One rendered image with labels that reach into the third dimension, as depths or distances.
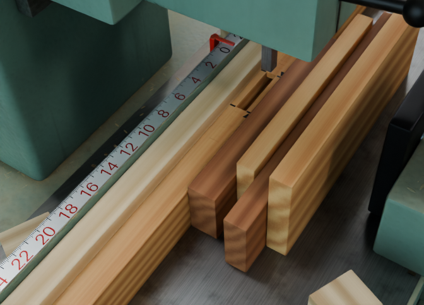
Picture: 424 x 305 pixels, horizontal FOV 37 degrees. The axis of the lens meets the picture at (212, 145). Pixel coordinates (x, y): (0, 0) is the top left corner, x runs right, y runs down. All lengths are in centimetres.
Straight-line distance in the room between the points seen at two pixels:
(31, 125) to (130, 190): 19
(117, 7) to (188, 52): 30
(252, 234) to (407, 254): 10
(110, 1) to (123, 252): 17
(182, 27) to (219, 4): 35
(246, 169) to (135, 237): 8
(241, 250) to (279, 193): 5
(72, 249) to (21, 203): 23
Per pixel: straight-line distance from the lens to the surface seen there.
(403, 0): 41
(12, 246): 55
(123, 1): 46
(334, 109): 43
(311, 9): 39
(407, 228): 42
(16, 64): 54
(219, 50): 50
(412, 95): 42
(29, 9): 51
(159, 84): 70
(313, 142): 40
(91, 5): 46
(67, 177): 63
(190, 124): 45
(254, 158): 42
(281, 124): 44
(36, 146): 60
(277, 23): 41
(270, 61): 48
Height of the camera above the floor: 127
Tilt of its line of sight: 48 degrees down
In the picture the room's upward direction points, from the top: 3 degrees counter-clockwise
